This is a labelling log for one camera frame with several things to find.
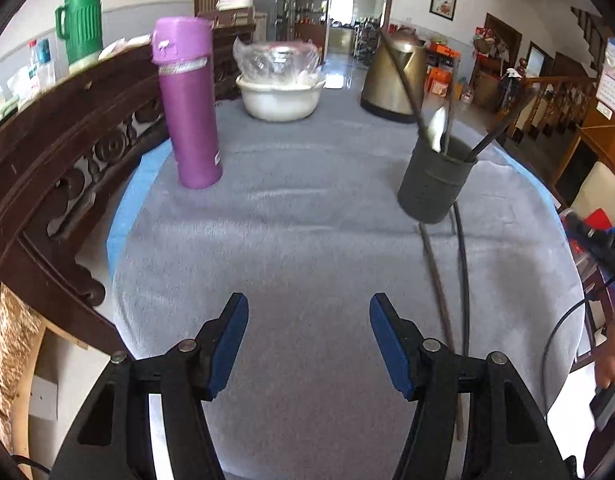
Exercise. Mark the orange cardboard box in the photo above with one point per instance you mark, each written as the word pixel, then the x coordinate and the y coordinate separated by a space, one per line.
pixel 439 82

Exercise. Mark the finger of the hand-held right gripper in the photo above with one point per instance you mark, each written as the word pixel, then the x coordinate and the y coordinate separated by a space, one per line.
pixel 600 247

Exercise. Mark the white lidded container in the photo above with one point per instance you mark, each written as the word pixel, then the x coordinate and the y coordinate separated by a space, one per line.
pixel 235 4

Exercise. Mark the white spoon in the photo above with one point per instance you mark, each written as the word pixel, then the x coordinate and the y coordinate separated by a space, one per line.
pixel 438 125

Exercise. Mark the person's right hand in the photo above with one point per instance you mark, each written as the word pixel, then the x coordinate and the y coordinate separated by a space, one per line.
pixel 612 360

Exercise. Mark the glass display cabinet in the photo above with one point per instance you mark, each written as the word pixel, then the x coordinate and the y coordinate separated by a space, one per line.
pixel 307 0

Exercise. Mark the clear plastic bag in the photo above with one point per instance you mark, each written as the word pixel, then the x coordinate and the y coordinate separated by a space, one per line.
pixel 277 60

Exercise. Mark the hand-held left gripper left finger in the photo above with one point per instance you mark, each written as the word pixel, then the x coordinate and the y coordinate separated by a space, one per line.
pixel 227 355

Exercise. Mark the white plastic basin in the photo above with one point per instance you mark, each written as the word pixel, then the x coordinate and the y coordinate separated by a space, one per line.
pixel 280 102

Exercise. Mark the framed wall picture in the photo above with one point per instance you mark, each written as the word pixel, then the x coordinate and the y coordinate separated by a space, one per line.
pixel 443 4

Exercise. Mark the brown patterned bag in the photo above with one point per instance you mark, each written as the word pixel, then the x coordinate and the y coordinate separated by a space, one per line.
pixel 7 350

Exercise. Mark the cream armchair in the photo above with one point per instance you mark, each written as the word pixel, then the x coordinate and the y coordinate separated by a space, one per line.
pixel 597 185

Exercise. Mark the dark grey utensil holder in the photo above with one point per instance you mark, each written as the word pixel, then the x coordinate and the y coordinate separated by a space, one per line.
pixel 432 185

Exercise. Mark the dark wooden chair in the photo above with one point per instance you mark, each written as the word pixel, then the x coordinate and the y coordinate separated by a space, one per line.
pixel 590 310

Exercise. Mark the green thermos jug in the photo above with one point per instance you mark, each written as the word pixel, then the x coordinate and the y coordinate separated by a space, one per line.
pixel 85 20

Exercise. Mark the dark brown chopstick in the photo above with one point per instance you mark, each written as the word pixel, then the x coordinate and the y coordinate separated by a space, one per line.
pixel 437 290

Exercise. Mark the plastic bottle blue label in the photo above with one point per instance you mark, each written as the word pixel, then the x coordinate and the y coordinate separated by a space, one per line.
pixel 40 52

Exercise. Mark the wooden stair railing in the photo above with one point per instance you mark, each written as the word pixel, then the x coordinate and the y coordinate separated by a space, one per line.
pixel 552 100

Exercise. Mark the gold electric kettle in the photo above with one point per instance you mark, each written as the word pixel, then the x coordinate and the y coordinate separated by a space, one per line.
pixel 387 85

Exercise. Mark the purple thermos bottle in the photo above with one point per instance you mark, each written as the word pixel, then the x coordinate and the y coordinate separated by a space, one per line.
pixel 192 110

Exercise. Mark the light blue table cloth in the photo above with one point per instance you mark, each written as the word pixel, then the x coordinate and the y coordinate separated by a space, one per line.
pixel 132 200

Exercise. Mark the grey tablecloth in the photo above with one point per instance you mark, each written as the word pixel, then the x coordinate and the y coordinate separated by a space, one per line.
pixel 297 240

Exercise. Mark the wooden cabinet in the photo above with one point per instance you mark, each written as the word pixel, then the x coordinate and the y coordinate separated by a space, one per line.
pixel 602 135

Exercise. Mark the clear plastic container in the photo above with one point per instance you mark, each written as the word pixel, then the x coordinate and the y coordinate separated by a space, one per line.
pixel 32 80

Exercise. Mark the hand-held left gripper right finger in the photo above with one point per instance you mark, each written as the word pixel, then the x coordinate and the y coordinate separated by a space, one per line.
pixel 392 355

